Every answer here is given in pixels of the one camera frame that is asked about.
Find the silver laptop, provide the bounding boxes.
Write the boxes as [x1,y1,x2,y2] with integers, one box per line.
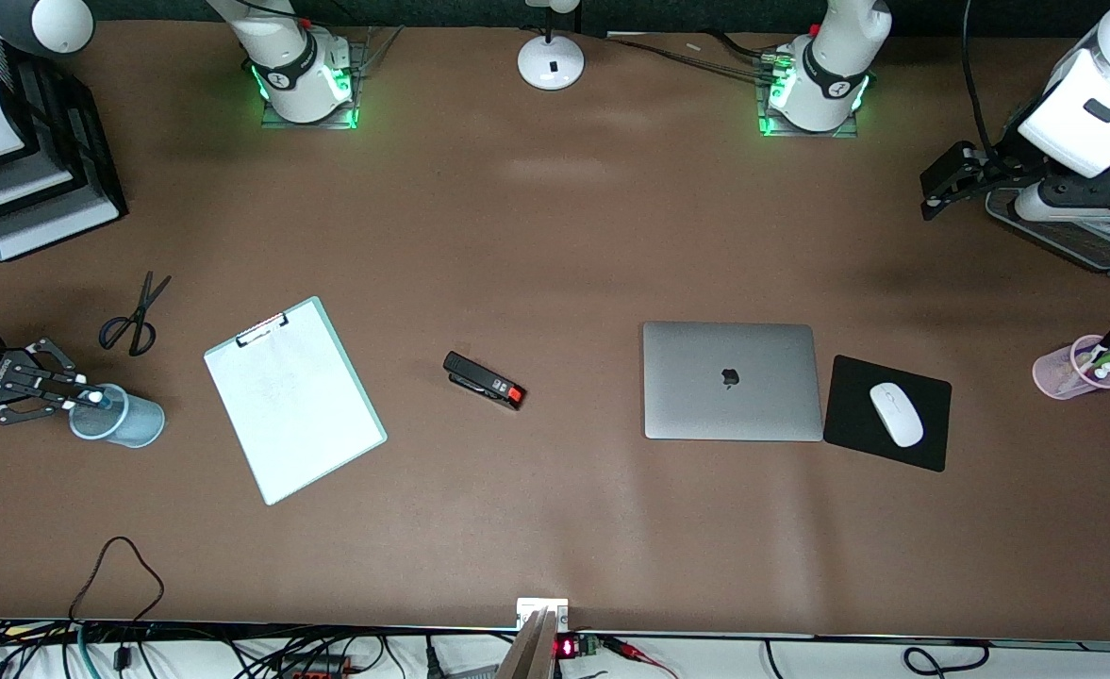
[642,321,824,442]

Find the blue mesh pen cup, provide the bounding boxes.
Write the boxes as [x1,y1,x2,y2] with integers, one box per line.
[68,382,167,449]

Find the black mesh desk tray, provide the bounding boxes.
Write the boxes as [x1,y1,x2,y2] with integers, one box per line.
[986,187,1110,276]

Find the black scissors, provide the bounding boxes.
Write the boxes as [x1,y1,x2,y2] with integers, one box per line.
[98,271,174,357]

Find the black stacked paper tray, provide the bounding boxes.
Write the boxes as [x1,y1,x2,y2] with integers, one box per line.
[0,19,129,263]

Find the pink pen cup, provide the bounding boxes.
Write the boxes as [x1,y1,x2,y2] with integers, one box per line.
[1032,335,1110,401]

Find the white computer mouse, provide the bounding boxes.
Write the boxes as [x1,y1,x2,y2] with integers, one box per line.
[870,382,924,449]

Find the black mouse pad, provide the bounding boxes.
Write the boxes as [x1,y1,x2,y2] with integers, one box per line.
[823,355,953,473]

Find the white clipboard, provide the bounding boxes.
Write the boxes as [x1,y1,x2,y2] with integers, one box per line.
[203,295,389,507]

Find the orange terminal block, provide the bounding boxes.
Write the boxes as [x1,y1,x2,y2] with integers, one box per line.
[276,654,353,679]

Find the white lamp base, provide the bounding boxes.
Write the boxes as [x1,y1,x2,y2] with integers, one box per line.
[517,0,586,91]

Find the black stapler red tip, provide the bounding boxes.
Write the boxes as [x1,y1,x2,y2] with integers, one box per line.
[442,351,527,412]

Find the black left camera bracket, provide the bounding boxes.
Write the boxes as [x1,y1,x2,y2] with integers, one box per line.
[1035,151,1110,204]

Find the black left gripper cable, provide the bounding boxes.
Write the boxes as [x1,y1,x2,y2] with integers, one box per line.
[962,0,999,157]

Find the dark looped cable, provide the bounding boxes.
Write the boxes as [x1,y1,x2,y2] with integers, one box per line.
[68,536,166,625]

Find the black cable bundle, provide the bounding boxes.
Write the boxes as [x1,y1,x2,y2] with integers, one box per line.
[602,28,791,81]

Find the black coiled cable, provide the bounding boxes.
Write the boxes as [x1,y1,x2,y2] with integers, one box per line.
[902,639,991,679]

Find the white post bracket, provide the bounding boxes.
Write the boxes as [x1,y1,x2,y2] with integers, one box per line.
[517,598,570,633]

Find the grey camera post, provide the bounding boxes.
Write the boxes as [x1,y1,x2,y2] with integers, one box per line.
[496,608,557,679]

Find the red wire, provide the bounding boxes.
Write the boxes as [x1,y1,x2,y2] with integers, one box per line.
[602,636,680,679]

